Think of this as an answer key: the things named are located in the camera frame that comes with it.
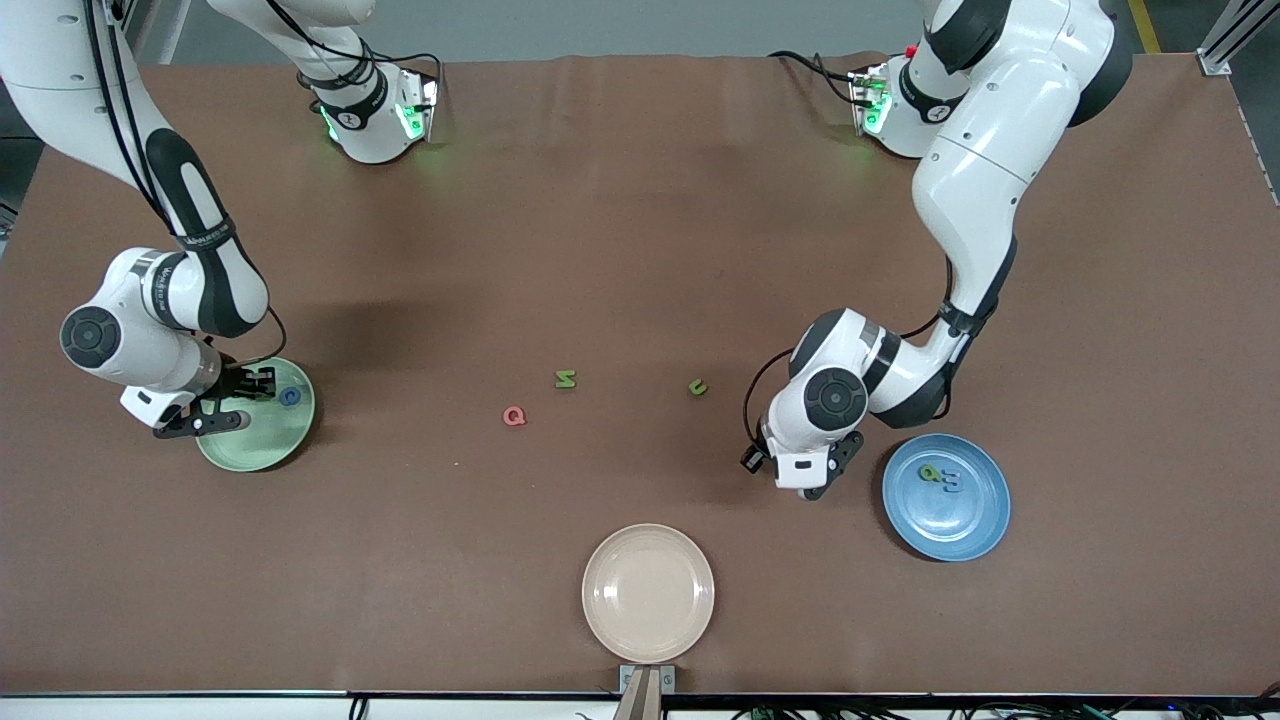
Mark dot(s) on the blue foam letter m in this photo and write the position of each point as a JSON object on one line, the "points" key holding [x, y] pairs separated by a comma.
{"points": [[953, 484]]}

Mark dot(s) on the pink foam letter Q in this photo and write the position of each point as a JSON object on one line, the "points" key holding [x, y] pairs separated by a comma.
{"points": [[506, 416]]}

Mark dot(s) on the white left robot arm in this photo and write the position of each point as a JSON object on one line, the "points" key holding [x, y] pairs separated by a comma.
{"points": [[980, 150]]}

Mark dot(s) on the white table edge rail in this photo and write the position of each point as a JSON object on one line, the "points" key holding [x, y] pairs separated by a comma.
{"points": [[200, 708]]}

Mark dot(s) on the blue foam letter G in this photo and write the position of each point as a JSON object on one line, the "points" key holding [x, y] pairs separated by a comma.
{"points": [[284, 397]]}

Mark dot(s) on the brown table cover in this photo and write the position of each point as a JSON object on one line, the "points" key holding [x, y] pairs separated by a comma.
{"points": [[640, 250]]}

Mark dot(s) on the green foam letter N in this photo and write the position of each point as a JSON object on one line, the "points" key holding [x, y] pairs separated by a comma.
{"points": [[566, 379]]}

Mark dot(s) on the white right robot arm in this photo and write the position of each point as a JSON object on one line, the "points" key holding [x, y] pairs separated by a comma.
{"points": [[60, 80]]}

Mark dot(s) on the light green plate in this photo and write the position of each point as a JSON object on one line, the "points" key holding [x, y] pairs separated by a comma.
{"points": [[270, 440]]}

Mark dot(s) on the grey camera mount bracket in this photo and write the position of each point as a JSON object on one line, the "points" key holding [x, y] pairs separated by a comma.
{"points": [[647, 690]]}

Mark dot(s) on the blue plate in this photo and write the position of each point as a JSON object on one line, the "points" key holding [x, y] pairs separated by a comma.
{"points": [[945, 525]]}

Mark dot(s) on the green foam letter b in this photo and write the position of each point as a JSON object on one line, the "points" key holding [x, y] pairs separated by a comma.
{"points": [[925, 471]]}

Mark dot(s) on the aluminium frame profile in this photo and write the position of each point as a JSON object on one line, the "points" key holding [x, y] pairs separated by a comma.
{"points": [[1215, 60]]}

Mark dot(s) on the beige plate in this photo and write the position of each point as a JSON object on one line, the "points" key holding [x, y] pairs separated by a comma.
{"points": [[648, 593]]}

